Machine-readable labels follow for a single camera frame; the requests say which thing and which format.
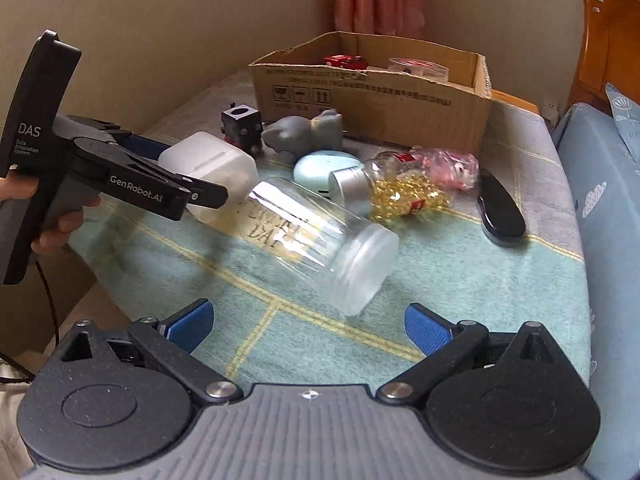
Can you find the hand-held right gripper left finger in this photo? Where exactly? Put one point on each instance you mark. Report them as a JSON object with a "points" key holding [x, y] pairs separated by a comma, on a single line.
{"points": [[192, 327]]}

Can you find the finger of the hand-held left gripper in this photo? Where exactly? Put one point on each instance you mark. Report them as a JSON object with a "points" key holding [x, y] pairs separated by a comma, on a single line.
{"points": [[200, 194], [145, 145]]}

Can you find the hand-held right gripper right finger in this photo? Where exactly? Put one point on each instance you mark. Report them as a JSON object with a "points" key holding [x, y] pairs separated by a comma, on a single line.
{"points": [[425, 330]]}

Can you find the white plastic container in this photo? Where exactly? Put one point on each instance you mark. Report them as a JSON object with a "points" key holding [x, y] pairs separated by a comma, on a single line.
{"points": [[215, 160]]}

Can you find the black cube toy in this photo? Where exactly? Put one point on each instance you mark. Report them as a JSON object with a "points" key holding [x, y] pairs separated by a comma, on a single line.
{"points": [[242, 130]]}

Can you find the grey animal toy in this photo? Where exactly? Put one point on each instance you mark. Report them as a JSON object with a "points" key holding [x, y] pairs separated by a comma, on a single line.
{"points": [[300, 135]]}

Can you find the light blue round case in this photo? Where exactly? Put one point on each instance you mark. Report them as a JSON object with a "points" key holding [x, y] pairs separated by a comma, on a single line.
{"points": [[315, 170]]}

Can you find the large clear glass jar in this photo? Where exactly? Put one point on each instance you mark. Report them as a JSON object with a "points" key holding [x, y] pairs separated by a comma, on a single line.
{"points": [[320, 245]]}

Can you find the small jar of gold beads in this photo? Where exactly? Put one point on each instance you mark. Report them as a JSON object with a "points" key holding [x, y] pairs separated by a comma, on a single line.
{"points": [[400, 195]]}

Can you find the brown cardboard box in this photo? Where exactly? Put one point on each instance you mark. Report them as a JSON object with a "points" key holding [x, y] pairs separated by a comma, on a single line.
{"points": [[375, 110]]}

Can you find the person's left hand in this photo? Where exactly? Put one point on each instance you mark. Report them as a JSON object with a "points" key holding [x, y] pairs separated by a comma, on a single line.
{"points": [[57, 230]]}

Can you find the red toy car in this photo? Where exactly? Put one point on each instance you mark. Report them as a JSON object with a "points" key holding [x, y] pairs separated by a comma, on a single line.
{"points": [[345, 61]]}

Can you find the wooden table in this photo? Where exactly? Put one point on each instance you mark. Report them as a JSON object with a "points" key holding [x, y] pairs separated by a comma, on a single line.
{"points": [[515, 100]]}

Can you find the clear round red-lidded container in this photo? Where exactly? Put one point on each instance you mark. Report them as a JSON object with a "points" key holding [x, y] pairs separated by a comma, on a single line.
{"points": [[415, 67]]}

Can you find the pink curtain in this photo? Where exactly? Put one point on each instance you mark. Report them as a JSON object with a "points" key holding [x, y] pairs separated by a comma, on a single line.
{"points": [[370, 0]]}

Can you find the blue printed pillow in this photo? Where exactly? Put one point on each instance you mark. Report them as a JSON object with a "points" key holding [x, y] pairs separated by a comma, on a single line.
{"points": [[627, 125]]}

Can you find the wooden headboard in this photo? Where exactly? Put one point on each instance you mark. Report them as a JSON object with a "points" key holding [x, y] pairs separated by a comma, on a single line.
{"points": [[610, 50]]}

